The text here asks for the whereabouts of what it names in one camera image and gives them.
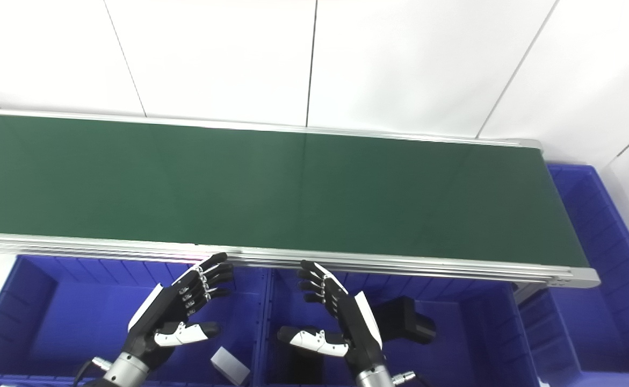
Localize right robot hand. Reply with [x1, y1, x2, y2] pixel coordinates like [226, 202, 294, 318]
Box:
[278, 260, 385, 377]

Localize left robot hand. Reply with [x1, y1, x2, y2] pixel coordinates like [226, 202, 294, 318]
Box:
[124, 253, 235, 371]

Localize black block part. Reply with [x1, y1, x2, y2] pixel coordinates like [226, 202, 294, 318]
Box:
[373, 296, 437, 345]

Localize blue plastic bin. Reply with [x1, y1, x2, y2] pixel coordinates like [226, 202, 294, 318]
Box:
[263, 267, 540, 387]
[518, 164, 629, 387]
[0, 255, 269, 387]

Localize green conveyor belt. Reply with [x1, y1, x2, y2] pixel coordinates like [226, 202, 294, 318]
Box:
[0, 107, 601, 289]

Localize aluminium conveyor leg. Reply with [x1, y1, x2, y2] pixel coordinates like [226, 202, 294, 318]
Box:
[513, 282, 548, 304]

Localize white rectangular block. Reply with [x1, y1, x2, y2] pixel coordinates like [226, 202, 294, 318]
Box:
[211, 347, 250, 386]

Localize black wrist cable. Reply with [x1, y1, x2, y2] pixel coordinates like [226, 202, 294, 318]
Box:
[73, 357, 111, 387]

